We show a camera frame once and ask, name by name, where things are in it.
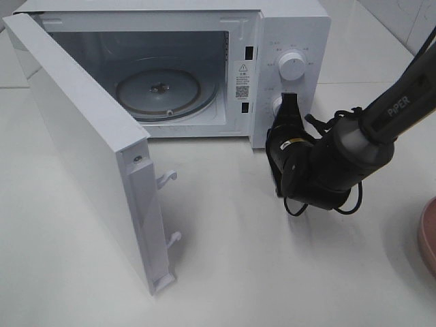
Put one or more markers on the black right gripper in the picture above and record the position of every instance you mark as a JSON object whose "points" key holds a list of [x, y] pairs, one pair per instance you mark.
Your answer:
{"points": [[287, 129]]}

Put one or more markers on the white microwave door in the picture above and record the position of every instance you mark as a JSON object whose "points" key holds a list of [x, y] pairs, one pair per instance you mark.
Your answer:
{"points": [[102, 146]]}

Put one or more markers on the pink round plate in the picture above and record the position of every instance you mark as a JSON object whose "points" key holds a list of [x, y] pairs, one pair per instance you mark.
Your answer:
{"points": [[426, 235]]}

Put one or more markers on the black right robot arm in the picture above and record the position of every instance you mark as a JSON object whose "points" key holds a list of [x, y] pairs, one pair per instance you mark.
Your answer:
{"points": [[318, 163]]}

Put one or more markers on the lower white microwave knob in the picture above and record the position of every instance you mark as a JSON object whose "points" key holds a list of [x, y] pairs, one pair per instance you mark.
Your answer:
{"points": [[276, 105]]}

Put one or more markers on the white microwave knob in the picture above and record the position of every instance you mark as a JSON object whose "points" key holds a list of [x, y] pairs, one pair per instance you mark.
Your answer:
{"points": [[292, 64], [276, 105]]}

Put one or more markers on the upper white microwave knob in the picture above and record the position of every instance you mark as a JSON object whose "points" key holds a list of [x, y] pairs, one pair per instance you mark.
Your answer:
{"points": [[292, 64]]}

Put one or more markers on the white microwave oven body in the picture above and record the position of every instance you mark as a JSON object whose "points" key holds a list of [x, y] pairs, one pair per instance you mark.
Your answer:
{"points": [[243, 38]]}

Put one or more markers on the glass microwave turntable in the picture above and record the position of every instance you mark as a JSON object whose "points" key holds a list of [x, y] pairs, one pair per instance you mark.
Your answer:
{"points": [[168, 88]]}

